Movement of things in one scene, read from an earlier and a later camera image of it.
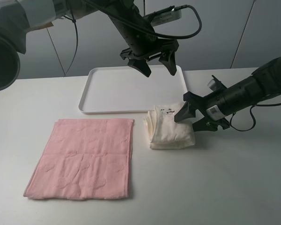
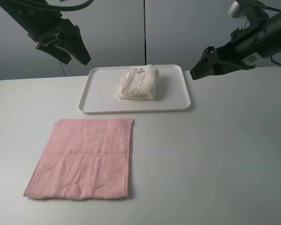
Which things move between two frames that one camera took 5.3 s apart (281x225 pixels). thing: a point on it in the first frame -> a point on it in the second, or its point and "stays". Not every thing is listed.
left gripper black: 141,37 -> 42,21
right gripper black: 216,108 -> 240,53
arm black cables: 253,116 -> 273,62
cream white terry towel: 163,132 -> 139,82
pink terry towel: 83,159 stays
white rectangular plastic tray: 122,88 stays
